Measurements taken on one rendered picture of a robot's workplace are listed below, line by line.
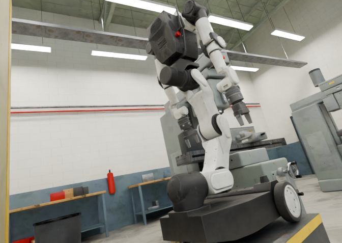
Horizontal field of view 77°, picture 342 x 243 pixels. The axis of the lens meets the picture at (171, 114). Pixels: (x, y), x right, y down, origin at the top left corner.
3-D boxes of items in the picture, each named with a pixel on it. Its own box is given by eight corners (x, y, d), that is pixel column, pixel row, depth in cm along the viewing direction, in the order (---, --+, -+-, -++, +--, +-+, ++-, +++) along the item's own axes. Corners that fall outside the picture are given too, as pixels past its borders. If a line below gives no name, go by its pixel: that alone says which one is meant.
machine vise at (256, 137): (267, 138, 205) (264, 127, 208) (257, 140, 198) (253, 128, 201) (242, 146, 234) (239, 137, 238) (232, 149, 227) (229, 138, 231)
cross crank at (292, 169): (306, 176, 152) (300, 159, 156) (296, 179, 146) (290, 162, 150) (286, 179, 165) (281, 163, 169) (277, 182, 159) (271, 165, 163)
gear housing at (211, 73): (227, 76, 224) (224, 68, 227) (208, 75, 212) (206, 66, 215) (208, 91, 251) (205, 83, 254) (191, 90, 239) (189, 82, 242)
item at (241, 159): (270, 160, 189) (265, 146, 193) (242, 166, 172) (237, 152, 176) (231, 169, 230) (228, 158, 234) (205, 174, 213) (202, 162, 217)
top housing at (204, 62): (231, 63, 220) (226, 49, 225) (211, 60, 207) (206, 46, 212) (204, 85, 258) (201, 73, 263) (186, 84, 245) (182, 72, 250)
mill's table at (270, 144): (287, 144, 229) (284, 137, 232) (191, 161, 168) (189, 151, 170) (269, 150, 248) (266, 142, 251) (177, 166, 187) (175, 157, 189)
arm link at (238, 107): (244, 111, 114) (235, 91, 117) (229, 118, 121) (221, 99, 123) (254, 110, 123) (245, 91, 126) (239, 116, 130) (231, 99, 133)
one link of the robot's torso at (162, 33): (181, 43, 124) (168, -5, 135) (148, 72, 147) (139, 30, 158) (213, 55, 144) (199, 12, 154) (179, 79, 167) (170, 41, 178)
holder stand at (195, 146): (209, 149, 188) (204, 127, 194) (187, 153, 180) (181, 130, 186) (203, 152, 199) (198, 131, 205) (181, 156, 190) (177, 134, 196)
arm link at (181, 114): (186, 122, 155) (179, 107, 155) (176, 126, 162) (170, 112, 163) (195, 117, 163) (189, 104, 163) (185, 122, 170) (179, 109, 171)
